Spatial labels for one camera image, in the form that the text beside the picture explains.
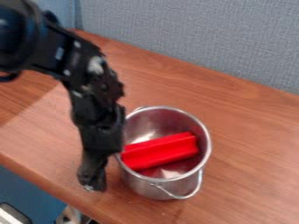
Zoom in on red plastic block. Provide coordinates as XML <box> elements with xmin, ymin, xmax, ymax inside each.
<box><xmin>120</xmin><ymin>132</ymin><xmax>199</xmax><ymax>171</ymax></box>

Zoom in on grey device under table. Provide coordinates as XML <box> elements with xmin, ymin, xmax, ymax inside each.
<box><xmin>0</xmin><ymin>203</ymin><xmax>34</xmax><ymax>224</ymax></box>

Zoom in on stainless steel pot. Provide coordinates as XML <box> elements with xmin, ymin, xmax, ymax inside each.
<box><xmin>115</xmin><ymin>106</ymin><xmax>213</xmax><ymax>200</ymax></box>

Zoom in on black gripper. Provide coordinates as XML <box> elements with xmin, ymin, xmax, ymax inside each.
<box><xmin>71</xmin><ymin>104</ymin><xmax>127</xmax><ymax>193</ymax></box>

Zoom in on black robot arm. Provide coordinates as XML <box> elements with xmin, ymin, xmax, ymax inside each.
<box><xmin>0</xmin><ymin>0</ymin><xmax>126</xmax><ymax>192</ymax></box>

